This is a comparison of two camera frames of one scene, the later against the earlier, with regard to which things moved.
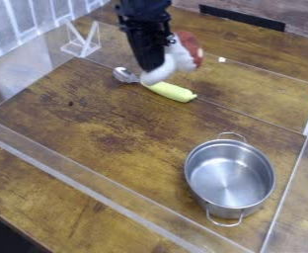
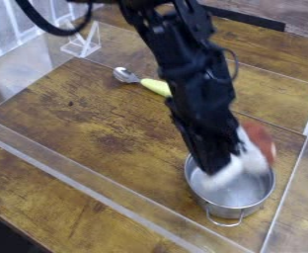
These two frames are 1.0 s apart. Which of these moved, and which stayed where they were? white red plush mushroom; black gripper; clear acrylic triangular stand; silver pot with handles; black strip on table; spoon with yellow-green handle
Moved: black gripper; white red plush mushroom
Stayed: silver pot with handles; black strip on table; clear acrylic triangular stand; spoon with yellow-green handle
